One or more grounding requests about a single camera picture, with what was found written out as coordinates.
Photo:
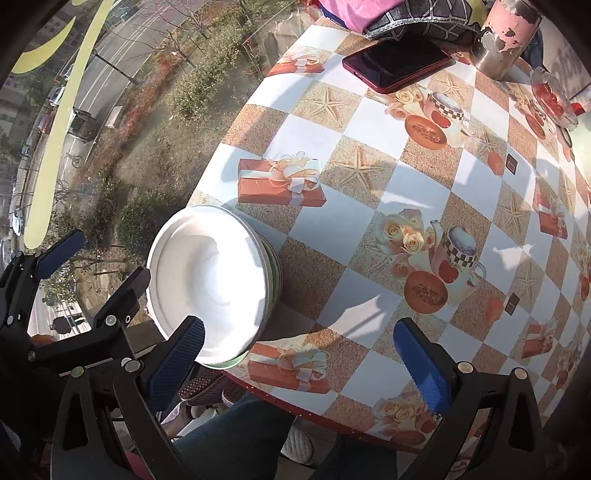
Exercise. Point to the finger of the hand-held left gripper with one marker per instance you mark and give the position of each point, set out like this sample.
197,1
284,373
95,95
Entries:
60,254
124,293

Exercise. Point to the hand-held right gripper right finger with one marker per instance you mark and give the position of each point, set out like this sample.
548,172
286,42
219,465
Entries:
422,364

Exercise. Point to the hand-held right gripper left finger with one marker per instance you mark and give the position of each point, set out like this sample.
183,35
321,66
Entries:
178,364

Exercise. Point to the white bowl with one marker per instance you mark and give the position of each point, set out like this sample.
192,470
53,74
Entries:
207,286
271,277

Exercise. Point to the dark patterned shoe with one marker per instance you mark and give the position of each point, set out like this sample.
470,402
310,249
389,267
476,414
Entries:
203,387

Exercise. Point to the person's left leg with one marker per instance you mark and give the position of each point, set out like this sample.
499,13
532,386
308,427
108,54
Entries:
240,438

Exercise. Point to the person's leg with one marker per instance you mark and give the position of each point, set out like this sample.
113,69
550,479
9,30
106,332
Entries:
355,461
240,438

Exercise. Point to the yellow window sticker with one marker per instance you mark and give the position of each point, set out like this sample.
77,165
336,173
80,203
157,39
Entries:
69,138
44,50

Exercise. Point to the person's right leg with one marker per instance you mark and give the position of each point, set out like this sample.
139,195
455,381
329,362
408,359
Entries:
355,461

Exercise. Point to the white slipper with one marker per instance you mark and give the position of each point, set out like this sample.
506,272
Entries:
300,445

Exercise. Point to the printed checkered tablecloth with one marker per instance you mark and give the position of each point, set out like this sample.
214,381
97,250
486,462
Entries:
369,138

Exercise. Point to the glass bowl of tomatoes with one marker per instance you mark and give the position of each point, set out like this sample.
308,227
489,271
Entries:
551,99

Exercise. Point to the red smartphone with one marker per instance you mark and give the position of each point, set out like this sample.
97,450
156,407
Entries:
397,64

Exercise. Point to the pink peeling metal flask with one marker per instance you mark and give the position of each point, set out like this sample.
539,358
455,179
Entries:
503,41

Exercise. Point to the checked navy pink cloth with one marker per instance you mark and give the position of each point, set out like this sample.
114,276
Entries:
415,16

